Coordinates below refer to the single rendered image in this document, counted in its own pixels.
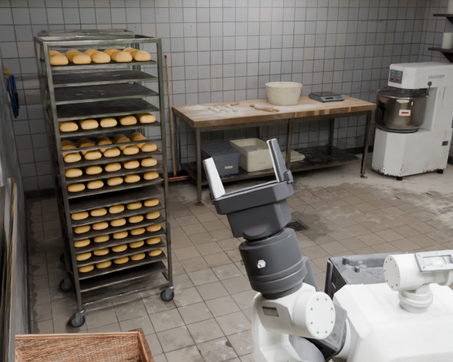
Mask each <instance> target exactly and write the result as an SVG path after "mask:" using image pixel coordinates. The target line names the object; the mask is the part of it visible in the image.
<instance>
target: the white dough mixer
mask: <svg viewBox="0 0 453 362"><path fill-rule="evenodd" d="M388 85H389V86H390V87H389V86H388V87H387V85H386V86H383V87H382V88H379V89H378V90H377V92H376V94H377V98H376V109H375V123H376V124H377V128H376V131H375V143H374V149H373V156H372V167H371V169H372V170H375V171H376V172H379V173H380V174H383V175H392V176H397V178H396V179H397V180H399V181H402V180H403V176H406V175H414V174H418V173H423V172H431V171H436V170H437V173H439V174H443V170H444V169H446V167H447V160H448V155H449V148H450V143H451V138H452V131H453V129H452V128H451V126H452V119H453V64H449V63H443V62H411V63H398V64H391V65H390V73H389V79H388ZM391 86H392V88H391ZM394 87H396V88H398V89H394ZM386 88H387V90H386ZM380 89H381V90H380ZM384 89H385V90H384ZM404 89H410V90H404Z"/></svg>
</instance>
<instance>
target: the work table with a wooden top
mask: <svg viewBox="0 0 453 362"><path fill-rule="evenodd" d="M341 96H342V97H343V98H344V101H330V102H325V103H322V102H321V101H317V100H314V99H311V98H309V97H308V95H307V96H300V98H299V100H298V103H297V104H295V105H291V106H279V105H273V104H271V103H268V98H263V99H254V100H244V101H227V102H218V103H200V104H191V105H182V106H172V112H173V113H175V130H176V148H177V166H178V177H180V176H182V173H181V168H183V169H184V170H185V171H186V172H187V173H188V174H189V175H190V176H191V177H192V178H193V179H194V180H195V181H196V182H197V201H198V204H201V200H202V196H201V186H202V185H207V184H208V182H207V179H206V174H205V171H204V169H203V168H202V167H201V132H204V131H217V130H225V129H238V128H245V127H252V126H258V139H260V140H262V126H266V125H273V124H286V123H288V129H287V144H286V150H280V151H281V152H284V151H286V160H285V165H286V168H287V170H289V171H291V172H298V171H304V170H312V169H318V168H323V167H332V166H337V165H343V164H351V163H357V162H361V163H362V164H361V171H360V174H362V175H360V177H364V173H365V167H366V160H367V148H368V142H369V135H370V122H371V115H372V110H375V109H376V104H375V103H370V102H367V101H362V100H360V99H356V98H352V97H349V96H344V95H341ZM238 102H239V105H235V106H231V107H233V108H237V109H238V111H232V109H231V112H229V113H227V112H225V111H220V113H215V111H210V109H208V107H209V106H213V107H214V108H216V106H221V108H225V109H228V108H226V107H225V105H227V104H230V103H238ZM250 104H252V105H255V104H260V105H264V106H272V107H274V109H275V108H276V109H279V110H280V111H279V112H276V111H273V112H269V111H262V110H257V109H255V107H250ZM196 105H199V106H202V107H203V108H202V109H192V108H191V107H192V106H196ZM363 115H367V118H366V124H365V138H364V144H363V151H362V158H360V157H357V156H355V155H353V154H350V153H349V152H346V151H344V150H342V149H340V148H337V147H335V146H333V145H332V144H333V135H334V119H335V118H342V117H349V116H363ZM180 119H182V120H183V121H185V122H186V123H187V124H189V125H190V126H192V127H193V128H194V129H195V130H196V161H195V162H185V163H181V153H180ZM322 119H331V121H330V130H329V144H326V145H320V146H314V147H304V148H297V149H291V139H292V125H293V122H301V121H314V120H322ZM291 150H294V151H296V152H298V153H299V154H302V155H304V156H305V158H304V159H303V160H300V161H296V162H290V153H291ZM269 175H275V171H274V168H271V169H266V170H258V171H252V172H248V171H246V170H244V169H243V168H242V167H240V166H239V171H238V173H236V174H230V175H220V176H219V178H220V180H221V182H229V181H235V180H244V179H249V178H254V177H264V176H269Z"/></svg>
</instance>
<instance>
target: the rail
mask: <svg viewBox="0 0 453 362"><path fill-rule="evenodd" d="M13 221H14V178H13V177H10V178H7V179H6V197H5V206H4V224H3V233H2V242H1V261H0V362H9V328H10V306H11V285H12V242H13Z"/></svg>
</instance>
